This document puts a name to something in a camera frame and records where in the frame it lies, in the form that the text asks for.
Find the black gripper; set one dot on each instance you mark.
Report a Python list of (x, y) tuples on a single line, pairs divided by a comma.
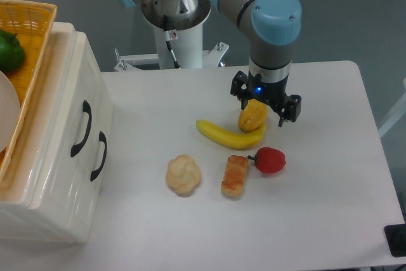
[(267, 86)]

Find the black top drawer handle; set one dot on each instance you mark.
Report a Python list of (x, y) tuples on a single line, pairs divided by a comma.
[(85, 128)]

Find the black drawer handle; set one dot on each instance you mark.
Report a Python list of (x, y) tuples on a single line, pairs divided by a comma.
[(101, 156), (85, 128)]

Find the white drawer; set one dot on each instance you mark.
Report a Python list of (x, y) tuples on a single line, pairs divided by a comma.
[(64, 182)]

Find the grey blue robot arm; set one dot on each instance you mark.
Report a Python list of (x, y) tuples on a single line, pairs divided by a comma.
[(272, 27)]

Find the white drawer cabinet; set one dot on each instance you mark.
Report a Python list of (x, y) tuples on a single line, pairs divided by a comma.
[(19, 182)]

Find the yellow banana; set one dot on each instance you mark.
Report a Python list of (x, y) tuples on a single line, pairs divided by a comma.
[(230, 139)]

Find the red bell pepper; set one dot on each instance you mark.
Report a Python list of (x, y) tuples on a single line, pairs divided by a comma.
[(268, 160)]

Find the toasted rectangular pastry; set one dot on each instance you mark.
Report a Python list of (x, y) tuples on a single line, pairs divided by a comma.
[(234, 177)]

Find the round bread roll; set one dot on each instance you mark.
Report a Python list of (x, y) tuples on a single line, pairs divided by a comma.
[(183, 174)]

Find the black device at edge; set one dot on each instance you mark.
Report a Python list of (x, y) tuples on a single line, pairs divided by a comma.
[(395, 236)]

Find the yellow wicker basket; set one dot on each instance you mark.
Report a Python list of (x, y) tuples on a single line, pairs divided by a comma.
[(32, 23)]

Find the white round plate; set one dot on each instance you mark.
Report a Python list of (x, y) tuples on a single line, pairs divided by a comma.
[(10, 110)]

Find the green bell pepper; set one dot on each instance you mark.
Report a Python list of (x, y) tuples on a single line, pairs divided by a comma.
[(12, 53)]

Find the white frame at right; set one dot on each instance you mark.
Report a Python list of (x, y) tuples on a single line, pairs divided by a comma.
[(395, 113)]

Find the black lower drawer handle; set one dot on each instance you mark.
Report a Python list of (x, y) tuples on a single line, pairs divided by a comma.
[(101, 156)]

